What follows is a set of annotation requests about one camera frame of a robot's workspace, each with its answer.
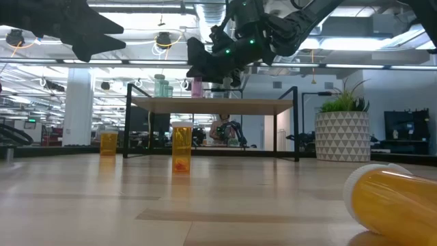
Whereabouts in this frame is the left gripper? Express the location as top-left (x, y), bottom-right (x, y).
top-left (30, 0), bottom-right (126, 63)

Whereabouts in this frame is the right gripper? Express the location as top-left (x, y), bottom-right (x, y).
top-left (186, 27), bottom-right (274, 88)

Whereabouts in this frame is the pink pill bottle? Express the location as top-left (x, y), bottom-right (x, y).
top-left (191, 77), bottom-right (204, 99)

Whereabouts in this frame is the short orange pill bottle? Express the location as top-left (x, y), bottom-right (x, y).
top-left (99, 130), bottom-right (119, 158)

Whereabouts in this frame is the large orange pill bottle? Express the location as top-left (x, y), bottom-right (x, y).
top-left (343, 163), bottom-right (437, 246)

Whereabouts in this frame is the long linear ceiling light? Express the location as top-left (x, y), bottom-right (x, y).
top-left (0, 57), bottom-right (437, 71)

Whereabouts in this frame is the black ceiling dome device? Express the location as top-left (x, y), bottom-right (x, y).
top-left (155, 31), bottom-right (173, 51)
top-left (5, 29), bottom-right (26, 48)

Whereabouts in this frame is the person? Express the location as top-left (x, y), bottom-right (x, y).
top-left (208, 113), bottom-right (236, 147)

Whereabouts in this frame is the black track light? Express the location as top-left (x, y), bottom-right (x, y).
top-left (44, 79), bottom-right (66, 93)

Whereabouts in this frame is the white building column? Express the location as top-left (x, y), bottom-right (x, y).
top-left (62, 67), bottom-right (96, 147)

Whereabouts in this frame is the red tool cabinet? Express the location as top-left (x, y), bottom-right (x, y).
top-left (40, 126), bottom-right (64, 147)

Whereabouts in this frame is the rectangular ceiling light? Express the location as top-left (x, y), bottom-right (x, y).
top-left (300, 36), bottom-right (393, 52)
top-left (382, 20), bottom-right (437, 51)

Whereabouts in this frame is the potted succulent patterned pot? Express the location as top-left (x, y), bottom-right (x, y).
top-left (314, 77), bottom-right (372, 163)

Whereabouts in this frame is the dark cabinet with monitor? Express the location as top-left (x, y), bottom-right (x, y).
top-left (370, 108), bottom-right (432, 156)

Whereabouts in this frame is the wooden shelf black frame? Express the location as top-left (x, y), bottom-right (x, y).
top-left (122, 83), bottom-right (301, 163)

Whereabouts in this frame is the silver spiral ceiling duct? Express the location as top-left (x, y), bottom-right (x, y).
top-left (193, 0), bottom-right (240, 90)

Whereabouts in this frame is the yellow hanging cord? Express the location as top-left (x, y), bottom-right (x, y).
top-left (309, 49), bottom-right (317, 85)

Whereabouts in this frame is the black cable loop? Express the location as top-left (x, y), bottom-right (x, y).
top-left (0, 122), bottom-right (35, 146)

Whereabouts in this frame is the black aluminium rig frame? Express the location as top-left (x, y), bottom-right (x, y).
top-left (0, 145), bottom-right (437, 169)

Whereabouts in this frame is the grey metal post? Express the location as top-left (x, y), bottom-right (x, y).
top-left (4, 144), bottom-right (16, 162)

